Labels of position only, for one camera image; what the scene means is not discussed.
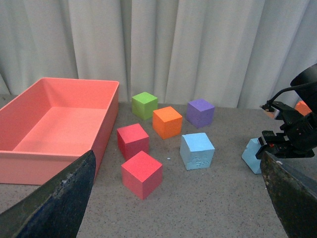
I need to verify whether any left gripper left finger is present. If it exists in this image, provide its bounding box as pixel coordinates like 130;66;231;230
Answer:
0;150;96;238

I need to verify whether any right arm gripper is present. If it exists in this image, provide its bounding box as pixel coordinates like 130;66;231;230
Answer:
256;100;317;159

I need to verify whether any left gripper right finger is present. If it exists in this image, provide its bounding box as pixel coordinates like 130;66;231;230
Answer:
260;152;317;238

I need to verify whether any dented light blue foam block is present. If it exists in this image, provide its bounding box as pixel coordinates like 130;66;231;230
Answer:
180;132;215;171

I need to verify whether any orange foam block right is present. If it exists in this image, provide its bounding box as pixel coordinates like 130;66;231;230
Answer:
295;101;312;116

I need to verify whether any orange foam block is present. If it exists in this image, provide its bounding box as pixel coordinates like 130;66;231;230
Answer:
153;106;183;139
295;101;312;116

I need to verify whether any purple foam block left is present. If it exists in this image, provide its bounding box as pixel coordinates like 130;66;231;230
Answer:
186;99;215;128

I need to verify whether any red plastic bin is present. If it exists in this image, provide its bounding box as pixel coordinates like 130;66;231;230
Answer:
0;78;119;185

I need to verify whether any white curtain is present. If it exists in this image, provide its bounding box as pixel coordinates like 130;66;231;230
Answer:
0;0;317;109

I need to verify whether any red foam block front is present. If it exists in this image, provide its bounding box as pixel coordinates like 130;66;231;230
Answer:
121;151;163;200

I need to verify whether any red foam block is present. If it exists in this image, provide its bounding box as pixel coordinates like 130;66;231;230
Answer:
117;123;150;161
121;151;163;200

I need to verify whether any orange foam block left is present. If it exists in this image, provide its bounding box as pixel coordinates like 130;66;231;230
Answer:
153;106;183;139

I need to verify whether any red foam block rear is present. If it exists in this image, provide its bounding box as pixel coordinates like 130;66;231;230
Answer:
117;123;150;161

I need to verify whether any green foam block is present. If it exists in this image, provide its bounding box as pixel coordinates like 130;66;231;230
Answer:
132;92;158;120

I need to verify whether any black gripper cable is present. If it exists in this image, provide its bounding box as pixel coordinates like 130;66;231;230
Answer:
259;83;313;111

